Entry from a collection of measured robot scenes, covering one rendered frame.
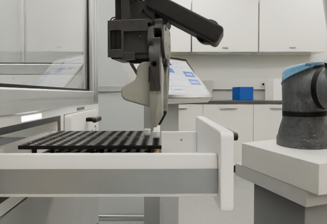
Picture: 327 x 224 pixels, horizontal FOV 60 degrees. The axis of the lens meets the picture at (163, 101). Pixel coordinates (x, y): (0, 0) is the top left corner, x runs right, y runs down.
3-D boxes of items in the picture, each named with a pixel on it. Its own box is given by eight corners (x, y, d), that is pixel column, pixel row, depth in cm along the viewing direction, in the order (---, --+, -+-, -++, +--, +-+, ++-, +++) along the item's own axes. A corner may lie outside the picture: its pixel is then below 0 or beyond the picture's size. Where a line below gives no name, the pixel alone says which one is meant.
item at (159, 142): (161, 133, 62) (161, 130, 62) (161, 149, 44) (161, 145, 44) (153, 133, 62) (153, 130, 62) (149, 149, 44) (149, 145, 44)
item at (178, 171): (195, 157, 66) (195, 130, 66) (217, 197, 40) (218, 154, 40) (23, 157, 66) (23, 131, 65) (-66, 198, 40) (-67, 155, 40)
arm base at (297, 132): (299, 137, 92) (299, 107, 92) (346, 145, 79) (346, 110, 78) (265, 143, 86) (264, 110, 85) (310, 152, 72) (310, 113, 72)
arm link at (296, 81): (298, 108, 90) (297, 65, 89) (342, 110, 78) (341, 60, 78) (272, 110, 84) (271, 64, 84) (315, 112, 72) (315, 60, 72)
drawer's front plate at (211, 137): (202, 162, 68) (202, 115, 67) (233, 212, 39) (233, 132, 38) (195, 162, 68) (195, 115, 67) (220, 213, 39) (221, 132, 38)
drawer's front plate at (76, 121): (98, 140, 99) (98, 109, 99) (71, 159, 70) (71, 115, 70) (93, 140, 99) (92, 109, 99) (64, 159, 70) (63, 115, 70)
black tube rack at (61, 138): (161, 160, 62) (161, 130, 62) (161, 186, 44) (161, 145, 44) (59, 160, 62) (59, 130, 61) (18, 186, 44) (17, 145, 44)
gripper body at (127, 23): (122, 67, 47) (122, -7, 47) (174, 66, 46) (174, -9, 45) (106, 61, 40) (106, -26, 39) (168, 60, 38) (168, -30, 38)
